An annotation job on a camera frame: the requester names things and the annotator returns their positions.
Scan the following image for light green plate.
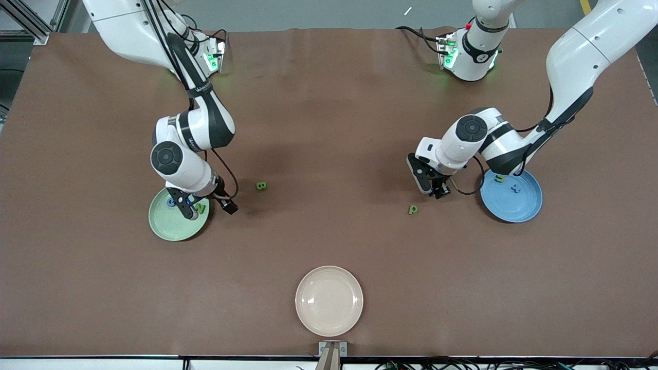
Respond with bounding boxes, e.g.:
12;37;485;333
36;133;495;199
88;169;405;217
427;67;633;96
148;181;210;242

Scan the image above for blue plate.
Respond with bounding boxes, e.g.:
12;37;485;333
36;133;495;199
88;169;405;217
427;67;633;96
480;167;543;224

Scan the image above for brown table cover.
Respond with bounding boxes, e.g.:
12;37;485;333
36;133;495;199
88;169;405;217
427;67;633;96
0;27;658;359

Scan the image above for beige plate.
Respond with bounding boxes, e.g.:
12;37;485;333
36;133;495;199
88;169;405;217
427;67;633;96
295;265;364;337

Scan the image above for white panel below table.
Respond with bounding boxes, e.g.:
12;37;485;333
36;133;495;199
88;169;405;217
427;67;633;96
0;358;181;370
188;359;320;370

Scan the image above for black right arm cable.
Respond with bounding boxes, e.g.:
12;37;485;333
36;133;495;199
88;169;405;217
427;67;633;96
141;0;240;201

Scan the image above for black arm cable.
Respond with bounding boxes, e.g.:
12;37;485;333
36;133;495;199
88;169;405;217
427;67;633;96
141;0;240;201
451;85;595;196

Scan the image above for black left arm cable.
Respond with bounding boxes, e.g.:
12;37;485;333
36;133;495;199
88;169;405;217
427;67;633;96
451;85;595;196

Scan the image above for black left base cable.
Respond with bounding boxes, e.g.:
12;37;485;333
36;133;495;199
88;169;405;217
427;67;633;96
395;25;444;54

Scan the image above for black base cable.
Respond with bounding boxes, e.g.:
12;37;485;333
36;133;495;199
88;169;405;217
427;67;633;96
182;14;229;52
395;25;444;54

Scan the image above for black right base cable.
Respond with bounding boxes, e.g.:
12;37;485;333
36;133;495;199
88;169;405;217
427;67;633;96
182;14;229;52

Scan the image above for black cable bundle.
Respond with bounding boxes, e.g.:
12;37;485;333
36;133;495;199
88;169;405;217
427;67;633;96
375;355;658;370

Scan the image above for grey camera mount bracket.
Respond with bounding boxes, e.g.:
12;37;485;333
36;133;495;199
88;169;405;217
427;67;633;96
315;341;349;370

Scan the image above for aluminium frame profile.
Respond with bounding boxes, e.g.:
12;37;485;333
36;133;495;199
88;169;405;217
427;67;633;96
0;0;51;46
49;0;72;32

